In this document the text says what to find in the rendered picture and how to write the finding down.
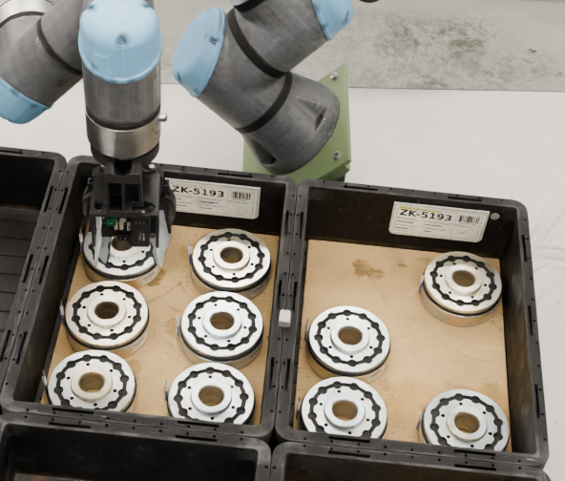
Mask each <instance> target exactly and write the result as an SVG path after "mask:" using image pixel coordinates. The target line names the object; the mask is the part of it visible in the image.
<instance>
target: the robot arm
mask: <svg viewBox="0 0 565 481"><path fill-rule="evenodd" d="M229 2H230V4H231V5H232V6H233V7H234V8H233V9H231V10H230V11H229V12H227V13H225V12H224V10H223V9H219V8H216V7H212V8H208V9H206V10H204V11H203V12H201V13H200V14H199V15H198V16H197V17H196V18H195V19H194V20H193V21H192V23H191V24H190V25H189V26H188V28H187V29H186V31H185V32H184V34H183V36H182V37H181V38H180V40H179V42H178V45H177V48H176V51H175V54H174V57H173V63H172V71H173V76H174V78H175V80H176V81H177V83H178V84H180V85H181V86H182V87H183V88H184V89H185V90H186V91H188V92H189V95H190V96H192V97H195V98H196V99H197V100H199V101H200V102H201V103H202V104H204V105H205V106H206V107H207V108H209V109H210V110H211V111H212V112H214V113H215V114H216V115H218V116H219V117H220V118H221V119H223V120H224V121H225V122H226V123H228V124H229V125H230V126H231V127H233V128H234V129H235V130H236V131H238V132H239V133H240V134H241V136H242V137H243V139H244V141H245V142H246V144H247V145H248V147H249V149H250V150H251V152H252V154H253V155H254V157H255V159H256V160H257V162H258V163H259V164H260V165H261V166H262V167H264V168H265V169H266V170H267V171H269V172H270V173H271V174H274V175H286V174H290V173H292V172H295V171H297V170H298V169H300V168H302V167H303V166H305V164H307V163H308V162H309V161H310V160H311V159H312V158H314V157H315V156H316V155H317V154H319V152H320V151H321V150H322V149H323V147H324V146H325V145H326V143H327V142H328V140H329V139H330V137H331V135H332V133H333V131H334V129H335V127H336V125H337V122H338V119H339V114H340V102H339V99H338V97H337V95H335V94H334V93H333V92H332V91H331V90H330V89H328V88H327V87H326V85H324V84H322V83H320V82H318V81H315V80H312V79H310V78H307V77H304V76H302V75H299V74H297V73H292V72H291V70H292V69H293V68H295V67H296V66H297V65H298V64H300V63H301V62H302V61H304V60H305V59H306V58H307V57H308V56H309V55H311V54H312V53H314V52H315V51H316V50H318V49H319V48H320V47H321V46H322V45H323V44H325V43H326V42H327V41H331V40H333V39H334V36H335V35H336V34H337V33H338V32H340V31H341V30H342V29H343V28H344V27H346V26H347V25H348V24H349V22H350V21H351V19H352V15H353V7H352V2H351V0H229ZM161 52H162V36H161V32H160V29H159V22H158V17H157V14H156V12H155V6H154V0H59V1H58V2H57V0H0V117H2V118H3V119H6V120H7V121H8V122H11V123H15V124H26V123H29V122H31V121H33V120H34V119H35V118H37V117H39V116H40V115H42V114H43V113H44V112H45V111H47V110H48V109H50V108H52V107H53V103H54V102H56V101H57V100H58V99H59V98H60V97H61V96H63V95H64V94H65V93H66V92H67V91H69V90H70V89H71V88H72V87H73V86H74V85H76V84H77V83H78V82H79V81H80V80H81V79H83V87H84V98H85V118H86V131H87V138H88V141H89V142H90V147H91V153H92V155H93V157H94V158H95V160H96V161H98V162H99V166H97V167H96V168H94V169H93V176H92V178H88V184H87V187H86V189H85V191H84V193H83V199H82V212H83V214H84V215H85V217H86V219H87V221H88V223H89V235H90V238H91V241H92V245H93V248H94V251H95V252H94V265H95V266H97V263H98V257H99V258H100V259H101V260H102V261H103V262H104V263H108V260H109V256H110V249H111V239H112V237H116V240H117V241H130V240H131V237H132V239H133V247H149V246H150V243H151V244H152V256H153V259H154V262H155V264H158V266H159V267H161V266H162V265H163V258H164V256H165V254H166V252H167V248H168V245H169V240H170V238H171V230H172V223H173V220H174V217H175V214H176V207H177V201H176V196H175V194H174V192H173V190H172V189H171V187H170V184H169V179H165V180H163V170H161V169H159V168H157V167H156V163H155V162H152V161H153V160H154V159H155V158H156V156H157V154H158V152H159V139H160V134H161V122H165V121H167V114H166V113H164V112H161V111H160V107H161V103H160V102H161V89H160V56H161Z"/></svg>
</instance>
